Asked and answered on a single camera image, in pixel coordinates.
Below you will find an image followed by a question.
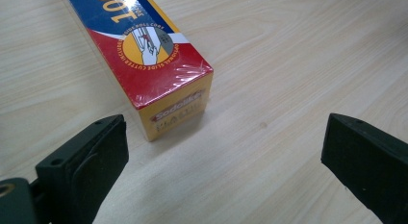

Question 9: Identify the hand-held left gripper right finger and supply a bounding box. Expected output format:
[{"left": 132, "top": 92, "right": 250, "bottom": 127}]
[{"left": 320, "top": 112, "right": 408, "bottom": 224}]

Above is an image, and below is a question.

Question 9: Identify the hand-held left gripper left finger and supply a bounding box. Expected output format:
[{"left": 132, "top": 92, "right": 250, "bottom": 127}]
[{"left": 35, "top": 113, "right": 130, "bottom": 224}]

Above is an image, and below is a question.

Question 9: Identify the long plastic wrap box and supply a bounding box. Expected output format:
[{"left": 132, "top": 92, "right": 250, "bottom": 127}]
[{"left": 64, "top": 0, "right": 215, "bottom": 142}]

